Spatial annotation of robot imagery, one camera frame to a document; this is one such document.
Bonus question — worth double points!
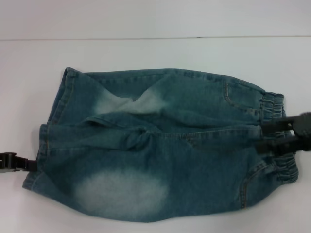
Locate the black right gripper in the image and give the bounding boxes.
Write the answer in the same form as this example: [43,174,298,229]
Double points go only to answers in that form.
[257,111,311,155]

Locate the blue denim shorts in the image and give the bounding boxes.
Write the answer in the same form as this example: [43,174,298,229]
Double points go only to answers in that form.
[21,67,299,223]

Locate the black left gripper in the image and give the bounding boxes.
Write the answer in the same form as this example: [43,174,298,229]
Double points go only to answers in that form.
[0,151,37,174]

